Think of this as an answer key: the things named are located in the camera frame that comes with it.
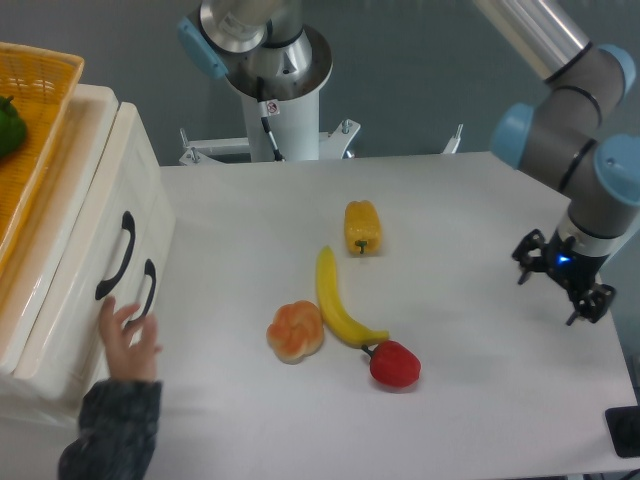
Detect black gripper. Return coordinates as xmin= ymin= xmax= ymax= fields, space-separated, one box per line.
xmin=511 ymin=229 xmax=616 ymax=325

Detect white top drawer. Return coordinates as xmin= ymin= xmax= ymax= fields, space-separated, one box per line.
xmin=13 ymin=103 xmax=175 ymax=385

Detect white drawer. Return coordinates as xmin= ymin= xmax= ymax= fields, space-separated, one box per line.
xmin=13 ymin=103 xmax=175 ymax=385
xmin=29 ymin=199 xmax=177 ymax=431

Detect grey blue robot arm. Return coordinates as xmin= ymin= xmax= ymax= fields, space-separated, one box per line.
xmin=177 ymin=1 xmax=639 ymax=322

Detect dark sleeved forearm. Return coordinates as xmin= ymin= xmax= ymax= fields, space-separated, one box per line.
xmin=57 ymin=379 xmax=163 ymax=479

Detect white lower drawer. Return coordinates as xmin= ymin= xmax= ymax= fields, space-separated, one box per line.
xmin=29 ymin=199 xmax=177 ymax=431

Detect white drawer cabinet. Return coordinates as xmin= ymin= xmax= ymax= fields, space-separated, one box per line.
xmin=0 ymin=83 xmax=176 ymax=480

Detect person's hand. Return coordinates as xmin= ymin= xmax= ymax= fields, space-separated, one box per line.
xmin=98 ymin=296 xmax=162 ymax=382

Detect black device at edge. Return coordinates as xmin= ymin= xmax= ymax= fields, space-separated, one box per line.
xmin=605 ymin=406 xmax=640 ymax=458

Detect red bell pepper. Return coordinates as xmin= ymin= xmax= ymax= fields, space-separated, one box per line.
xmin=361 ymin=340 xmax=422 ymax=389

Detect yellow bell pepper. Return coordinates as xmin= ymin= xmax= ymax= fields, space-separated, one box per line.
xmin=343 ymin=200 xmax=382 ymax=255

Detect yellow banana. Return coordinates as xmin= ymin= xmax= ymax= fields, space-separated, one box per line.
xmin=315 ymin=246 xmax=390 ymax=349

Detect round twisted bread roll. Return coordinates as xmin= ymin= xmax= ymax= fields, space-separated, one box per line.
xmin=266 ymin=300 xmax=324 ymax=364

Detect orange plastic basket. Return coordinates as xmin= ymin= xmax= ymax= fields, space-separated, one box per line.
xmin=1 ymin=42 xmax=84 ymax=265

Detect green bell pepper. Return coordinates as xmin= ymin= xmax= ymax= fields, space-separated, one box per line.
xmin=0 ymin=95 xmax=27 ymax=157

